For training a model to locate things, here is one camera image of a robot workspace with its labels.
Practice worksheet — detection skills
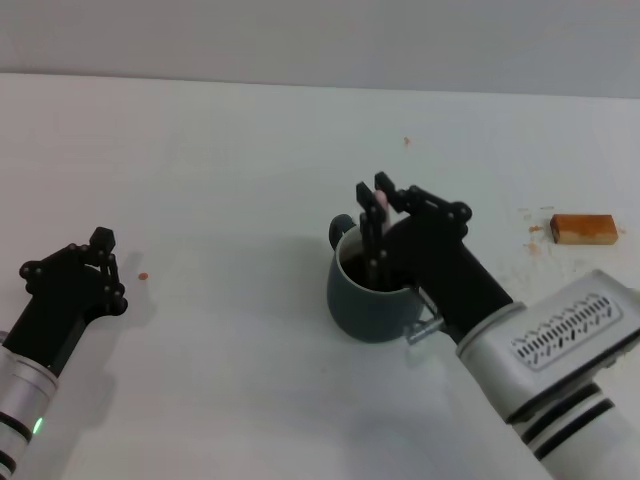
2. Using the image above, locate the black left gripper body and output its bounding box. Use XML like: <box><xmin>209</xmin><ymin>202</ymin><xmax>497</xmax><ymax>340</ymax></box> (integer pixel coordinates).
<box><xmin>0</xmin><ymin>253</ymin><xmax>106</xmax><ymax>376</ymax></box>

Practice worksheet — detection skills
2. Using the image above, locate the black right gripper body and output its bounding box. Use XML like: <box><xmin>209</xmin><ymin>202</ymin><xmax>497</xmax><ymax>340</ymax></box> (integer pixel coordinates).
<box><xmin>387</xmin><ymin>213</ymin><xmax>515</xmax><ymax>346</ymax></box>

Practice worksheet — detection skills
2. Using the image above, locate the grey ceramic coffee cup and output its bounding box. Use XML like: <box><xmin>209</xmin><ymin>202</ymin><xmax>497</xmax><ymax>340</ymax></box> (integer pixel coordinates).
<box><xmin>327</xmin><ymin>213</ymin><xmax>426</xmax><ymax>344</ymax></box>

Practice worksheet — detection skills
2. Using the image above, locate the orange-brown wooden block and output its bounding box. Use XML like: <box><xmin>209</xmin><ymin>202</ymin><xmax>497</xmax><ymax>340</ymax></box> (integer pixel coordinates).
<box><xmin>549</xmin><ymin>213</ymin><xmax>616</xmax><ymax>246</ymax></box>

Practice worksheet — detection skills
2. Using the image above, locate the clear metal camera bracket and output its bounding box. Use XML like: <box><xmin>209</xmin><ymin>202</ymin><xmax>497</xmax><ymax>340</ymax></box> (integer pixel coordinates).
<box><xmin>402</xmin><ymin>287</ymin><xmax>444</xmax><ymax>346</ymax></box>

